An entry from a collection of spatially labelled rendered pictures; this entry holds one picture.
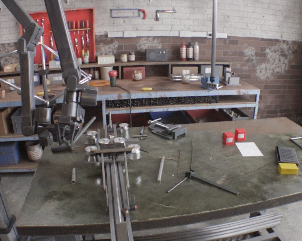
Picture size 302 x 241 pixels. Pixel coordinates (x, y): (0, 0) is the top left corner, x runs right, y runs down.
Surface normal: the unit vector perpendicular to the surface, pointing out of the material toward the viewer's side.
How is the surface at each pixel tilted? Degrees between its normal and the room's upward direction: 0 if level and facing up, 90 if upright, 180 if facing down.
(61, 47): 97
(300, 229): 0
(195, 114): 90
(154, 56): 90
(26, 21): 65
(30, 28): 73
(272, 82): 90
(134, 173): 0
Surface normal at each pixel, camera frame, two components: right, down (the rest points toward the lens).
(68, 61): 0.16, 0.24
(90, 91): 0.15, 0.46
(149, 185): 0.00, -0.93
